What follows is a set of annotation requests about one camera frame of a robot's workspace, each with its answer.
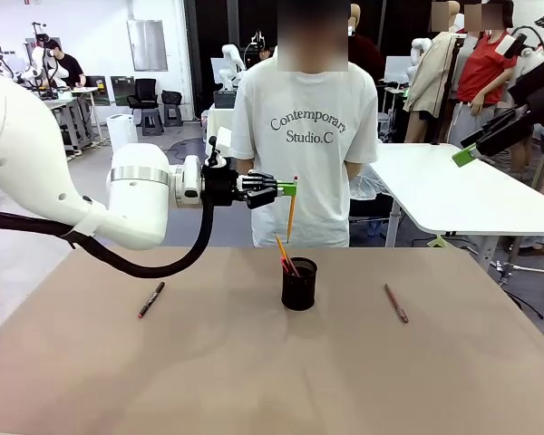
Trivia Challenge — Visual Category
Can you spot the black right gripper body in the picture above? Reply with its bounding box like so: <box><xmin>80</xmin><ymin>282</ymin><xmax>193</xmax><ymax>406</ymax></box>
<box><xmin>507</xmin><ymin>56</ymin><xmax>544</xmax><ymax>112</ymax></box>

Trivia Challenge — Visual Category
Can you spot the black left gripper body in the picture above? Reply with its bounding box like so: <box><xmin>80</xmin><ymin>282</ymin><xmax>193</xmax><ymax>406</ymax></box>
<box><xmin>200</xmin><ymin>156</ymin><xmax>245</xmax><ymax>208</ymax></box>

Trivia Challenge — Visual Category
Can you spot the yellow pencil with pink eraser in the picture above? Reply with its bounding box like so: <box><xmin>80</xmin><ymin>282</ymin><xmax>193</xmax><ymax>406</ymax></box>
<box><xmin>274</xmin><ymin>232</ymin><xmax>296</xmax><ymax>276</ymax></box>
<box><xmin>286</xmin><ymin>175</ymin><xmax>300</xmax><ymax>245</ymax></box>

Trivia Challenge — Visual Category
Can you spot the black pen with pink cap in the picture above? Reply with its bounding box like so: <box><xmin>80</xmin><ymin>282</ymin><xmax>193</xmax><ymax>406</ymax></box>
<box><xmin>279</xmin><ymin>256</ymin><xmax>302</xmax><ymax>277</ymax></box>

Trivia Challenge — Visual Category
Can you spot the black marker with red tip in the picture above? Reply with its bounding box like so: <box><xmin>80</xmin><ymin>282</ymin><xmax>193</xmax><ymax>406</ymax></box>
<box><xmin>137</xmin><ymin>281</ymin><xmax>166</xmax><ymax>319</ymax></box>

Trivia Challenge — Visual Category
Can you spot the reddish brown pen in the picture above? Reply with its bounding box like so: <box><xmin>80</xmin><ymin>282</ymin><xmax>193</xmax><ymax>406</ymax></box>
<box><xmin>383</xmin><ymin>283</ymin><xmax>410</xmax><ymax>325</ymax></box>

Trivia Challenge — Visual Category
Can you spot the black mesh pen holder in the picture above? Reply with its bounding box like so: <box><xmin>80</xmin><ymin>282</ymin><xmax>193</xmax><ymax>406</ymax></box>
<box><xmin>280</xmin><ymin>256</ymin><xmax>319</xmax><ymax>313</ymax></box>

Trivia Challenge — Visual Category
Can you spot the mannequin in red shirt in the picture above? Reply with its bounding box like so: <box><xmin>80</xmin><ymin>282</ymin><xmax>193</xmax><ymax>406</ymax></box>
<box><xmin>447</xmin><ymin>0</ymin><xmax>521</xmax><ymax>158</ymax></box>

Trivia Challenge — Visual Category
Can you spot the person in white T-shirt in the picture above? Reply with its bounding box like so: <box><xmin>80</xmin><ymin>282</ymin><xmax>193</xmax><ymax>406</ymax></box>
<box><xmin>229</xmin><ymin>0</ymin><xmax>379</xmax><ymax>248</ymax></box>

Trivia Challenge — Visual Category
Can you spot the table with white cloth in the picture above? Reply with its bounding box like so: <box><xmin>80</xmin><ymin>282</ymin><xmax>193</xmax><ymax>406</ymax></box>
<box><xmin>200</xmin><ymin>102</ymin><xmax>237</xmax><ymax>158</ymax></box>

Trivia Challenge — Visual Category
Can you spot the white side table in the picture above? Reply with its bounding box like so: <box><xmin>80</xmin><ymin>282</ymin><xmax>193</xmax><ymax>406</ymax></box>
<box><xmin>366</xmin><ymin>142</ymin><xmax>544</xmax><ymax>248</ymax></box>

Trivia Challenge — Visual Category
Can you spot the black equipment box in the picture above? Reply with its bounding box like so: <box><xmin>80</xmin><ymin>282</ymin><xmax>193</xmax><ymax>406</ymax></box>
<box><xmin>212</xmin><ymin>89</ymin><xmax>238</xmax><ymax>110</ymax></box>

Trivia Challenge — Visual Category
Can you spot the grey plastic stool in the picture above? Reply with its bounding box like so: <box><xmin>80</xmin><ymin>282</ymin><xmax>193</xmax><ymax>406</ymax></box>
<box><xmin>140</xmin><ymin>107</ymin><xmax>166</xmax><ymax>137</ymax></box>

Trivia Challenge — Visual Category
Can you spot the clear plastic bag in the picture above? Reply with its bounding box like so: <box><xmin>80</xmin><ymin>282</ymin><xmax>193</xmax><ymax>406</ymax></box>
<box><xmin>348</xmin><ymin>163</ymin><xmax>384</xmax><ymax>201</ymax></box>

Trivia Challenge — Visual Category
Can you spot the white board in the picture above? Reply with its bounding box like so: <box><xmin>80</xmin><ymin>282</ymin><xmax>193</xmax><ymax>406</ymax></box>
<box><xmin>384</xmin><ymin>54</ymin><xmax>413</xmax><ymax>85</ymax></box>

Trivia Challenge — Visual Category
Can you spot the white air purifier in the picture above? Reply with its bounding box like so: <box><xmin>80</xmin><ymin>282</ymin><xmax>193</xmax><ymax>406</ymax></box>
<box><xmin>105</xmin><ymin>112</ymin><xmax>141</xmax><ymax>150</ymax></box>

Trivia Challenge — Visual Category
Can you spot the black office chair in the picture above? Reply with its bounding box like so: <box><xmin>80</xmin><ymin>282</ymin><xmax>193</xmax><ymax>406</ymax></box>
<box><xmin>126</xmin><ymin>77</ymin><xmax>160</xmax><ymax>111</ymax></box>

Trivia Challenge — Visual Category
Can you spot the metal tripod base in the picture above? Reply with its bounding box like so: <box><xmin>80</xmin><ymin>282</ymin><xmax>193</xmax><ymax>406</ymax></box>
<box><xmin>489</xmin><ymin>235</ymin><xmax>544</xmax><ymax>287</ymax></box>

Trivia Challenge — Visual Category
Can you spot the person in black shirt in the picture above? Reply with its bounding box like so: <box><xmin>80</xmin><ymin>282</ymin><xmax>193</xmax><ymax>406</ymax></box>
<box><xmin>44</xmin><ymin>39</ymin><xmax>87</xmax><ymax>90</ymax></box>

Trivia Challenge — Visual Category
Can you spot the white humanoid robot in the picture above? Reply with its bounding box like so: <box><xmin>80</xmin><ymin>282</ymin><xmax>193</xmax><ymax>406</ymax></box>
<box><xmin>24</xmin><ymin>20</ymin><xmax>70</xmax><ymax>99</ymax></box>

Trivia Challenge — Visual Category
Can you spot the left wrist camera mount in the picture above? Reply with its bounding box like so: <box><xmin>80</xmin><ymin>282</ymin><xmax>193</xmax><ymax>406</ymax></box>
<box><xmin>205</xmin><ymin>134</ymin><xmax>224</xmax><ymax>169</ymax></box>

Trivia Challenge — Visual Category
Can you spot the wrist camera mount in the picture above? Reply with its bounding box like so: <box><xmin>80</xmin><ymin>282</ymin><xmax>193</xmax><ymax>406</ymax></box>
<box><xmin>497</xmin><ymin>33</ymin><xmax>528</xmax><ymax>59</ymax></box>
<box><xmin>205</xmin><ymin>134</ymin><xmax>224</xmax><ymax>169</ymax></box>

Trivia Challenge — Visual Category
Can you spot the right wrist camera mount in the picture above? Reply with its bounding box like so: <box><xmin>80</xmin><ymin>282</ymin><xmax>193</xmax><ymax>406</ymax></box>
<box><xmin>497</xmin><ymin>33</ymin><xmax>528</xmax><ymax>59</ymax></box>

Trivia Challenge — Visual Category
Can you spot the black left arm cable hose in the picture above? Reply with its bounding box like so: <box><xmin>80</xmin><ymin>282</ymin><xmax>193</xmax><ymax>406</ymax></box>
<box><xmin>0</xmin><ymin>198</ymin><xmax>217</xmax><ymax>280</ymax></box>

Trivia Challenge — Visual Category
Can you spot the black camera stand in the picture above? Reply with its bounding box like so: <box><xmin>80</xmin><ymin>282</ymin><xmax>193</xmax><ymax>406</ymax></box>
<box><xmin>243</xmin><ymin>28</ymin><xmax>267</xmax><ymax>69</ymax></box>

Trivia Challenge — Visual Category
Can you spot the metal wall panel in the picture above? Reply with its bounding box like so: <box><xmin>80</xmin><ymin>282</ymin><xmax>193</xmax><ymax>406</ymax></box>
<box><xmin>126</xmin><ymin>18</ymin><xmax>170</xmax><ymax>72</ymax></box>

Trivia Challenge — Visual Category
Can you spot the white desk with metal frame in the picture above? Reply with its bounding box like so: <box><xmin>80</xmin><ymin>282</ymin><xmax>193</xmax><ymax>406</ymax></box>
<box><xmin>40</xmin><ymin>85</ymin><xmax>103</xmax><ymax>153</ymax></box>

